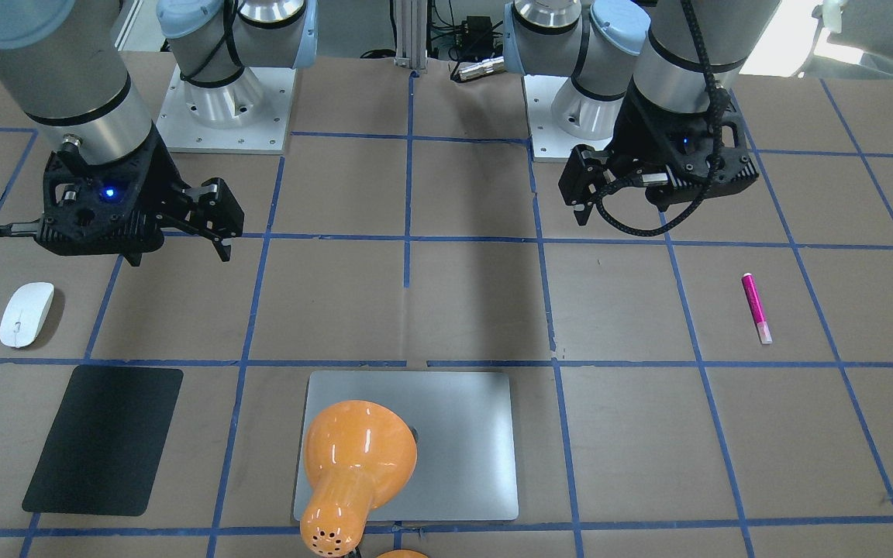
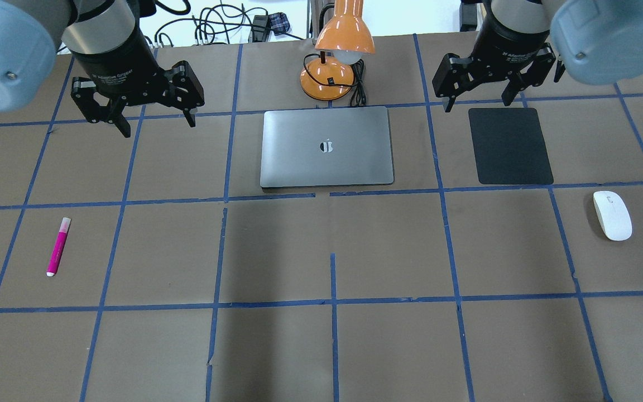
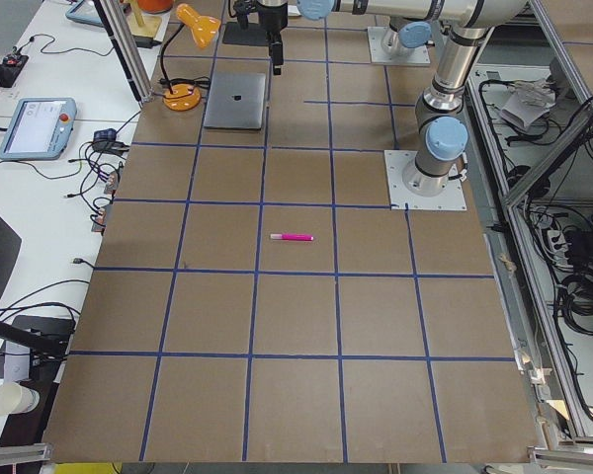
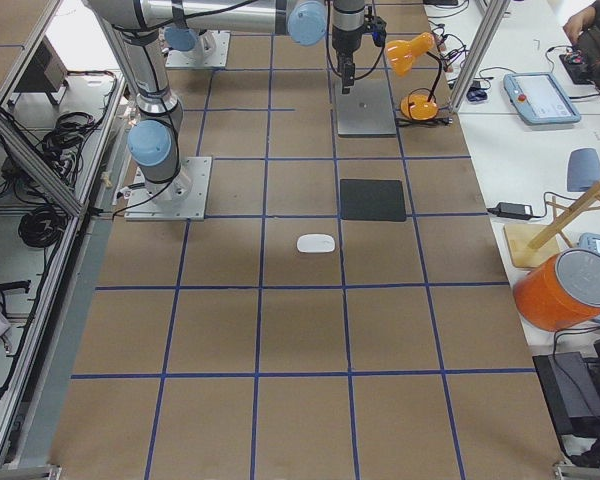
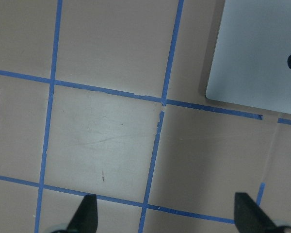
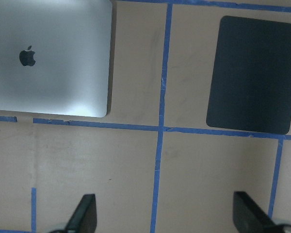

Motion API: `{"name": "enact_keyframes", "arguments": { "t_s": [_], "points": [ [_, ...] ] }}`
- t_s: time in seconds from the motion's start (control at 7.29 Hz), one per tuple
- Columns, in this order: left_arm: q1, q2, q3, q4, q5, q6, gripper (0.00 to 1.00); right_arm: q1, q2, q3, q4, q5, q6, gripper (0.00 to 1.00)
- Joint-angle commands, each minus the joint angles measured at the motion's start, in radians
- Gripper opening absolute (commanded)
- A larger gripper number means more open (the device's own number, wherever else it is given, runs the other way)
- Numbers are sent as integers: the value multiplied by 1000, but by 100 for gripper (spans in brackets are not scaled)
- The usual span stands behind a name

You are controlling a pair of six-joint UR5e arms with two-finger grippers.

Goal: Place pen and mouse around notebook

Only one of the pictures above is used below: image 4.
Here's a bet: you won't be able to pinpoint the black gripper body with pen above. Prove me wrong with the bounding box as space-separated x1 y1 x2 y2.
336 47 356 85

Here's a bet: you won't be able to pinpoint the silver laptop notebook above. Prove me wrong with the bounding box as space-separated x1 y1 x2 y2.
333 79 396 138

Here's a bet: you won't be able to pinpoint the black mousepad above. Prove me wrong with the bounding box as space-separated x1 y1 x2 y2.
339 179 407 222

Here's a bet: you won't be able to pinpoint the white computer mouse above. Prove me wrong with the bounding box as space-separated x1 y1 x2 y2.
296 233 335 254

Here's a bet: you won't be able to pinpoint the blue teach pendant tablet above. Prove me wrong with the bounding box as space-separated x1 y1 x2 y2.
503 72 581 126

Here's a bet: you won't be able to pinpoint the black power adapter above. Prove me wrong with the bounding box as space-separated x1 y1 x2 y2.
490 202 533 220

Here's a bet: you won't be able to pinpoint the wooden stand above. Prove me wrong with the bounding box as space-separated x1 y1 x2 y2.
504 180 600 269

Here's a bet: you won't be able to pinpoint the grey blue rounded object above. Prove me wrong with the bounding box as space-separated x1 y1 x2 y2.
566 148 600 192

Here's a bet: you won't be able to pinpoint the orange cylindrical container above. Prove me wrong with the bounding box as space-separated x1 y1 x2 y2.
513 248 600 332

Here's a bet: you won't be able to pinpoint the black box device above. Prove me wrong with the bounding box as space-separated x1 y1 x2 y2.
533 352 600 438

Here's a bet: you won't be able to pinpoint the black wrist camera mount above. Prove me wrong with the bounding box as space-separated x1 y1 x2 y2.
368 15 387 48

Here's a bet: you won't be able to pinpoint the aluminium frame post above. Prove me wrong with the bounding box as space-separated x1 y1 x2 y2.
449 1 509 113

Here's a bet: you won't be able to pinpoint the black cable bundle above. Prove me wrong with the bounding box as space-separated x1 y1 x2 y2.
18 205 67 249

